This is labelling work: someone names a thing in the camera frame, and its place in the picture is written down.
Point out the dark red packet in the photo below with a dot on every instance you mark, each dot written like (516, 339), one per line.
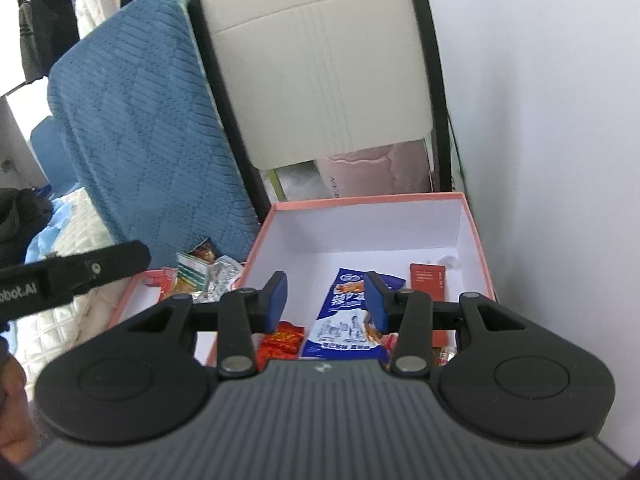
(426, 282)

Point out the blue quilted chair cover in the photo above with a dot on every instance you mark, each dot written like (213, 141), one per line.
(150, 135)

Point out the cream chair with black frame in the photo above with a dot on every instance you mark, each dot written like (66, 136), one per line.
(320, 75)

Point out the small red snack packet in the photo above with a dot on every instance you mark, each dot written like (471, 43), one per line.
(280, 342)

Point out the light blue cloth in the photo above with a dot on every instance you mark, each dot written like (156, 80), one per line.
(55, 220)

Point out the person's left hand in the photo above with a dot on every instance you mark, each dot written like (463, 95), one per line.
(12, 410)

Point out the cream quilted bedspread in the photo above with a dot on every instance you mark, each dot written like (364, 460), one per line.
(95, 310)

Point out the clear silver snack packet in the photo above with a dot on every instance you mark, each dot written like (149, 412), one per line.
(222, 275)

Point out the blue white snack packet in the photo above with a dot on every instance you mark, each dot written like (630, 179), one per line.
(345, 320)

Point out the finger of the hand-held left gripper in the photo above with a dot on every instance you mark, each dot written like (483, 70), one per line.
(120, 260)

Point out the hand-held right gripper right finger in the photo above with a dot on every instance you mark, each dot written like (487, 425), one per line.
(377, 302)

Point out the black hanging garment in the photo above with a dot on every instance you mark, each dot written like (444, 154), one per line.
(50, 25)

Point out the green label snack packet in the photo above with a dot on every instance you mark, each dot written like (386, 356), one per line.
(192, 272)

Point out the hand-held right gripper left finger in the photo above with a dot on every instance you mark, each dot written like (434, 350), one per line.
(276, 302)

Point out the pink cardboard box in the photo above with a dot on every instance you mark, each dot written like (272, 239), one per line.
(360, 230)

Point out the dark jacket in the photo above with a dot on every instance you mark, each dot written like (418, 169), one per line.
(20, 220)

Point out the dark brown snack packet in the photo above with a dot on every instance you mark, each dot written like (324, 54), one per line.
(202, 250)

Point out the red orange snack packet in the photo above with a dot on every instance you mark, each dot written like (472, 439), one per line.
(162, 280)

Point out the pink bag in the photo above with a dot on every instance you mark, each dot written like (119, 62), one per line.
(375, 170)

